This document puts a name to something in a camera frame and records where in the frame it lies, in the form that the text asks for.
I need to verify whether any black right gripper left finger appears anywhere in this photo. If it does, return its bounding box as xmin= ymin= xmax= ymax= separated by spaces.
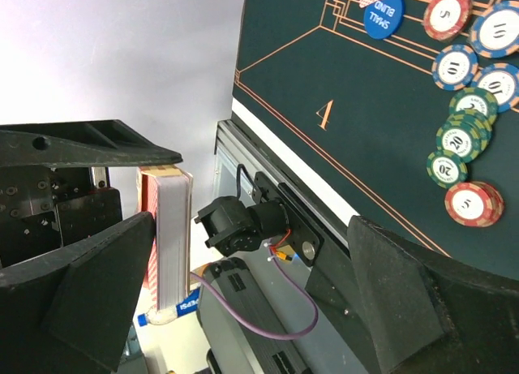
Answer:
xmin=1 ymin=212 xmax=155 ymax=373

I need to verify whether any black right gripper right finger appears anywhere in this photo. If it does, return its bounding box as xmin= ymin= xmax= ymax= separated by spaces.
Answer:
xmin=303 ymin=214 xmax=519 ymax=374

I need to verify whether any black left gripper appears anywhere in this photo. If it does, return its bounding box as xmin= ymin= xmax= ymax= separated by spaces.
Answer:
xmin=1 ymin=119 xmax=182 ymax=268

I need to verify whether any red playing card deck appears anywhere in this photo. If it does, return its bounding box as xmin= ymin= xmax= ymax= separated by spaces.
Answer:
xmin=137 ymin=165 xmax=193 ymax=312

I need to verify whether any red poker chip stack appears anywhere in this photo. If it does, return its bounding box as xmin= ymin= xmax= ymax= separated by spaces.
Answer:
xmin=444 ymin=181 xmax=505 ymax=228

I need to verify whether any green poker chip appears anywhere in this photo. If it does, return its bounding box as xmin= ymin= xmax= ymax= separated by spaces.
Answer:
xmin=448 ymin=87 xmax=499 ymax=125
xmin=435 ymin=110 xmax=493 ymax=163
xmin=427 ymin=150 xmax=468 ymax=189

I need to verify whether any blue poker chip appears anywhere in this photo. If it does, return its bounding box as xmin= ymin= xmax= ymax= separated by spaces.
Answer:
xmin=431 ymin=44 xmax=478 ymax=91
xmin=471 ymin=62 xmax=518 ymax=113
xmin=469 ymin=1 xmax=519 ymax=58

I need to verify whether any blue small blind button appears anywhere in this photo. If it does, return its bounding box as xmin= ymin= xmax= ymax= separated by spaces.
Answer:
xmin=363 ymin=0 xmax=405 ymax=40

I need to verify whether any single red poker chip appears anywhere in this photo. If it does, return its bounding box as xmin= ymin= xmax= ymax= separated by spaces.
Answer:
xmin=422 ymin=0 xmax=473 ymax=41

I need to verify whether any plastic Pepsi bottle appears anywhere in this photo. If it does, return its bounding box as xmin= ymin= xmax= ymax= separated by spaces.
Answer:
xmin=137 ymin=287 xmax=200 ymax=327

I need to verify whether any green poker table mat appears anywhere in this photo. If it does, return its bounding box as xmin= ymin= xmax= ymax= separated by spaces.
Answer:
xmin=232 ymin=0 xmax=518 ymax=278

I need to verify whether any aluminium mounting rail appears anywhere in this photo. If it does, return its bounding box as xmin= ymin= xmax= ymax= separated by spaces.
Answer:
xmin=215 ymin=120 xmax=349 ymax=264

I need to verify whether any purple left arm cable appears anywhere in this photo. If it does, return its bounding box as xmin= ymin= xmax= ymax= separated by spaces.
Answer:
xmin=189 ymin=251 xmax=320 ymax=342

